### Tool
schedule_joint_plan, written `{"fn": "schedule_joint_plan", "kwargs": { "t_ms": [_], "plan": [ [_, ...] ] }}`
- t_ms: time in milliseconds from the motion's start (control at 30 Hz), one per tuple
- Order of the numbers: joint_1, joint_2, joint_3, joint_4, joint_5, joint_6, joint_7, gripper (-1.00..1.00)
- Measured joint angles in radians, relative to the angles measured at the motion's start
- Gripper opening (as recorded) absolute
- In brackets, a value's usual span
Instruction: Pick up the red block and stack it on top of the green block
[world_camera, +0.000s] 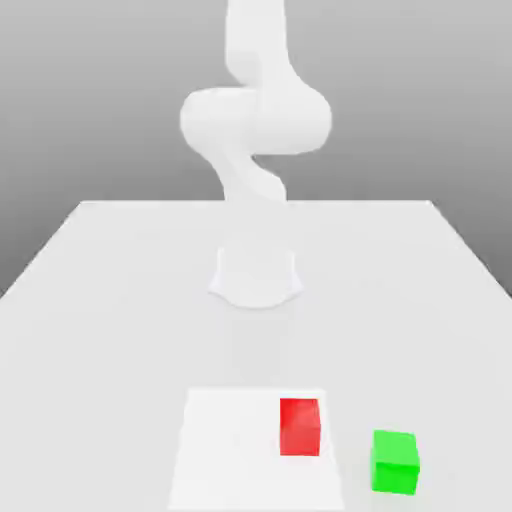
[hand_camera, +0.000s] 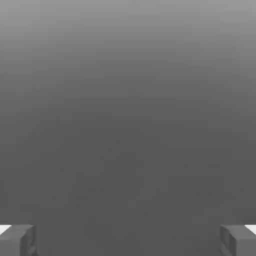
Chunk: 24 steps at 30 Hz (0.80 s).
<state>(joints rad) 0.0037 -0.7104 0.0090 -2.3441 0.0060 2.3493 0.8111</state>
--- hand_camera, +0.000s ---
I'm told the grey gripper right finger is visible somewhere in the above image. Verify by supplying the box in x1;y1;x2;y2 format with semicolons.
219;224;256;256

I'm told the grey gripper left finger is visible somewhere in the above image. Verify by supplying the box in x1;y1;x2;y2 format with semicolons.
0;224;38;256

